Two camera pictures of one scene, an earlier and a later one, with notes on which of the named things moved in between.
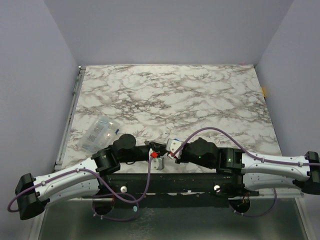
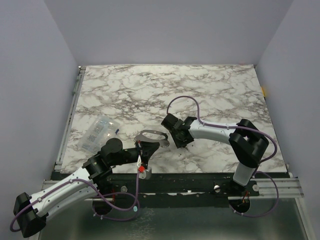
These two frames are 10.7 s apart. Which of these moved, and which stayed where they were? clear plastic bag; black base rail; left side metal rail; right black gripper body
Moved: right black gripper body
Stayed: black base rail; left side metal rail; clear plastic bag
